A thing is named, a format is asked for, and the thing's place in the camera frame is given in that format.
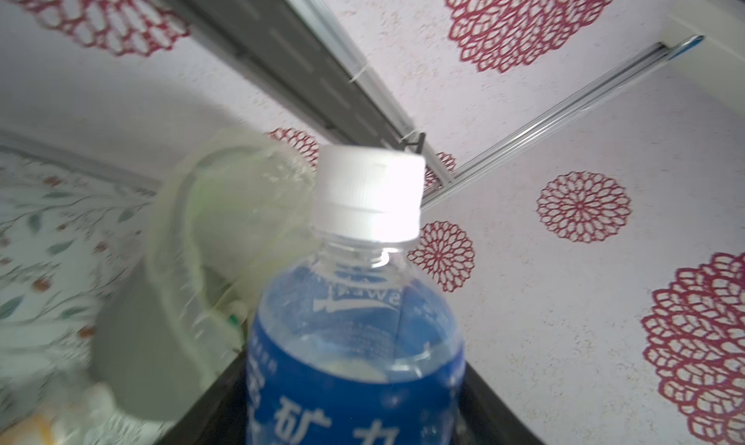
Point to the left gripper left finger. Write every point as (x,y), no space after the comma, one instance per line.
(220,416)

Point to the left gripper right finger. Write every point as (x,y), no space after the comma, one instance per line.
(483,418)

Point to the clear bottle blue label white cap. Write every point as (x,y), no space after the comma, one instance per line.
(354,344)

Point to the grey mesh waste bin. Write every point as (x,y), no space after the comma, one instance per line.
(136,352)

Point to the translucent green bin liner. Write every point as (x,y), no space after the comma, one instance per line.
(232,216)

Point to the clear bottle orange label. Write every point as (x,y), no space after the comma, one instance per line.
(65,416)

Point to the grey slotted wall shelf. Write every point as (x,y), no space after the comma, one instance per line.
(298,52)

